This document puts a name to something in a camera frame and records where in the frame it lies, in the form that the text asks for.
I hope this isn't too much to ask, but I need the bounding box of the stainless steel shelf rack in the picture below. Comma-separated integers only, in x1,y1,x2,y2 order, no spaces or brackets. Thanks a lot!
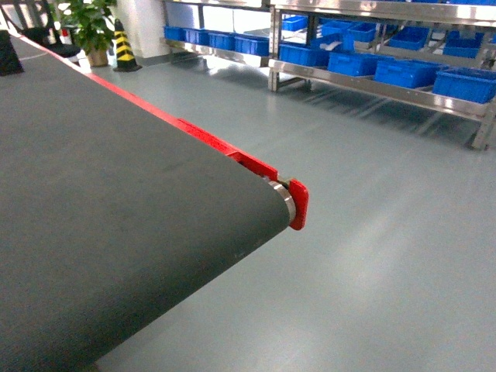
161,0,495,150

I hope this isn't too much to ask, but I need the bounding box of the blue plastic bin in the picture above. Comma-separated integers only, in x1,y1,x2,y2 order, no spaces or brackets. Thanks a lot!
374,59,449,88
432,67,495,104
327,52,393,77

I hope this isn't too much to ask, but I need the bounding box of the yellow black striped bollard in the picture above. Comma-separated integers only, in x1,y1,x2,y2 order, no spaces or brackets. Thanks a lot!
113,19,142,72

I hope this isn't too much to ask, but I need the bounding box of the green potted plant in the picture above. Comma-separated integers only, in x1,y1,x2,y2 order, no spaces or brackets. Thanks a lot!
57,0,116,67

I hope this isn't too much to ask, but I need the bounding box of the black crate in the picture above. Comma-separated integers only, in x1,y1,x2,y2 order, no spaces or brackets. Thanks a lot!
0,29,24,77

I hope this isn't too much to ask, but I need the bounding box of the red conveyor end bracket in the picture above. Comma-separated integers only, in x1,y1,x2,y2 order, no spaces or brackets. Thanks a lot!
288,178,309,231

